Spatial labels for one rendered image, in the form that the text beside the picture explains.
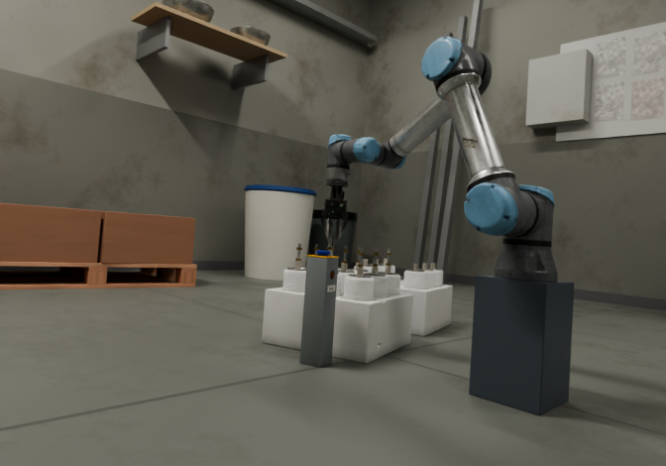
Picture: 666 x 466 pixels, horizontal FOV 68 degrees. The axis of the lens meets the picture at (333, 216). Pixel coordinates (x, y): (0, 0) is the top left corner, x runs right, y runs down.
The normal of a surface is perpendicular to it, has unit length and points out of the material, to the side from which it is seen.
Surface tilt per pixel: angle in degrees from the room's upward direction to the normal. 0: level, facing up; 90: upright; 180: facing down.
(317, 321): 90
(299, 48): 90
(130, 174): 90
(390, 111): 90
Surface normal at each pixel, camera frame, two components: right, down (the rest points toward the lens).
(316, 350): -0.48, -0.07
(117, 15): 0.71, 0.02
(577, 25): -0.70, -0.07
